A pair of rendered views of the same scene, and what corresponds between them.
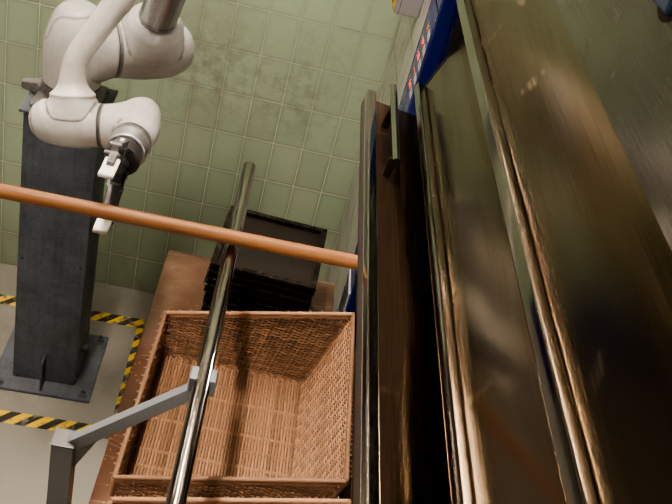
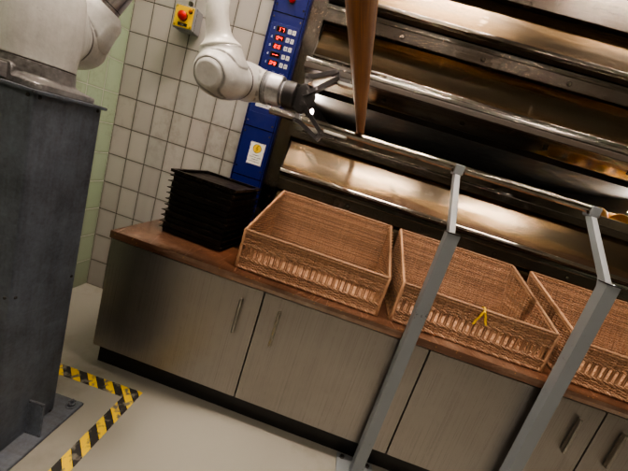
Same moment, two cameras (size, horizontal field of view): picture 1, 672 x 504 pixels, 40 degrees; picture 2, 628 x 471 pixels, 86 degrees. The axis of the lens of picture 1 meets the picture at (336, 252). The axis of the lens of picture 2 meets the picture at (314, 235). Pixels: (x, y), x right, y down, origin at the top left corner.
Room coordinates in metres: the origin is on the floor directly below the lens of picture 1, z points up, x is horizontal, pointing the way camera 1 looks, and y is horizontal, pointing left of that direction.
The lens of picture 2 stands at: (1.28, 1.48, 1.04)
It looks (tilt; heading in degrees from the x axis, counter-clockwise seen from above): 12 degrees down; 282
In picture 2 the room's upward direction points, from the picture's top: 18 degrees clockwise
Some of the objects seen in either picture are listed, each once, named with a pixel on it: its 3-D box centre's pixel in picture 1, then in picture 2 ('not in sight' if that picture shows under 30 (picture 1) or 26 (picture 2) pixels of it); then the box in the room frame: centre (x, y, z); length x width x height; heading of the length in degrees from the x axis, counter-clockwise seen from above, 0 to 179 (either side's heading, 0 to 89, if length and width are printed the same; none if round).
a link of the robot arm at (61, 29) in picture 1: (78, 43); (45, 14); (2.19, 0.81, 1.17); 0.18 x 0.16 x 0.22; 125
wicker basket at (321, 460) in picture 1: (240, 409); (322, 243); (1.51, 0.11, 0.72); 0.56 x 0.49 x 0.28; 7
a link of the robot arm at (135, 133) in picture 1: (128, 147); (275, 90); (1.72, 0.51, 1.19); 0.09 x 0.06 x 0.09; 98
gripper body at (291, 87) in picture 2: (120, 163); (298, 97); (1.65, 0.50, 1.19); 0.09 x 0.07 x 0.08; 8
